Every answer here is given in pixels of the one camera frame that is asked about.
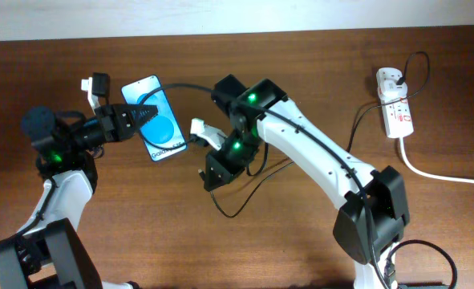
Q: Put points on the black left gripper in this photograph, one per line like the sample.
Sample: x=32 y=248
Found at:
x=115 y=123

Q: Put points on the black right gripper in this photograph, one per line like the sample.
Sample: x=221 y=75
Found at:
x=216 y=160

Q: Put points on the blue Samsung smartphone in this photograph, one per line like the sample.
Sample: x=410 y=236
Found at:
x=163 y=131

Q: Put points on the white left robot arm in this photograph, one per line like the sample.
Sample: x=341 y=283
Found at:
x=46 y=251

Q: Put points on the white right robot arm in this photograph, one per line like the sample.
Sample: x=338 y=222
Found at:
x=372 y=205

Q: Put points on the white USB charger adapter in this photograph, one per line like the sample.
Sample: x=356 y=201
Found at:
x=390 y=90

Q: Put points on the white power strip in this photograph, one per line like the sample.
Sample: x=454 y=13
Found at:
x=396 y=113

